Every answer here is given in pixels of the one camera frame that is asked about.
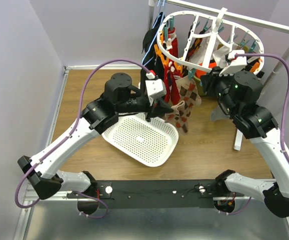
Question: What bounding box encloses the navy santa sock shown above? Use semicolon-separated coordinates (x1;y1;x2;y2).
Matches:
153;57;165;80

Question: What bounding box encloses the aluminium rail frame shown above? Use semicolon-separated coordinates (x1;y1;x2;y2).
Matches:
14;65;289;240

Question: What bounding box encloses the grey striped hanging sock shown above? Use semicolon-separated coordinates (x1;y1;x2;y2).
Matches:
210;106;230;122

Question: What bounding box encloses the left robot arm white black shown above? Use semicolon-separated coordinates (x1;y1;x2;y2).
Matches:
17;72;173;200

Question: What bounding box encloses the dark argyle hanging sock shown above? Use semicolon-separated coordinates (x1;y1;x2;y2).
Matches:
185;25;206;62

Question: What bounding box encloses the beige argyle sock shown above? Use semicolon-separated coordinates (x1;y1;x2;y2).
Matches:
175;76;202;109
164;100;194;134

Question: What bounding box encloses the white round clip hanger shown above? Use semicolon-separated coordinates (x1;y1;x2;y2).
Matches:
154;8;265;76

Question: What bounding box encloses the red hanging sock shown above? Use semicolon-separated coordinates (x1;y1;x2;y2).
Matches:
168;27;179;58

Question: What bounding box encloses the blue wire hanger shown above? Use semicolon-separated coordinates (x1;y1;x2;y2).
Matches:
141;0;166;70

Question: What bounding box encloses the white orange hanging sock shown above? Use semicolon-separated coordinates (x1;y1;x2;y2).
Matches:
186;31;233;73

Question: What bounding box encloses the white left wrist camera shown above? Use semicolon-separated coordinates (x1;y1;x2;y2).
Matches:
145;79;167;100

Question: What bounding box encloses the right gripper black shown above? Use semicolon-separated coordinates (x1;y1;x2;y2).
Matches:
199;65;239;116

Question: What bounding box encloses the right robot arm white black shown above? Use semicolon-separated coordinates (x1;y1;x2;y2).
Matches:
200;67;289;218

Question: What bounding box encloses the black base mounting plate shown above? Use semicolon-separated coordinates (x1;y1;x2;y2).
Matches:
66;179;246;210

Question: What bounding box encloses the white drying rack frame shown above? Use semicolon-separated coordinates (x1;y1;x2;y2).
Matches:
136;0;289;151

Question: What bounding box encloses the black sock on blue hanger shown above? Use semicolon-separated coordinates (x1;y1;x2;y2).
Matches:
141;11;165;70

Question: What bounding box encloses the white perforated plastic basket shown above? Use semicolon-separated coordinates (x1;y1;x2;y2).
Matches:
101;113;179;168

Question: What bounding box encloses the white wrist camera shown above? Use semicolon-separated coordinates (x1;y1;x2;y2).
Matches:
145;79;167;100
219;49;247;76

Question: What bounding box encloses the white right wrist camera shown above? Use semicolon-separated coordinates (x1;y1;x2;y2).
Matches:
219;49;247;76

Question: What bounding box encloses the red santa bear sock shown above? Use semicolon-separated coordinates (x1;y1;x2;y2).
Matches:
163;61;183;105

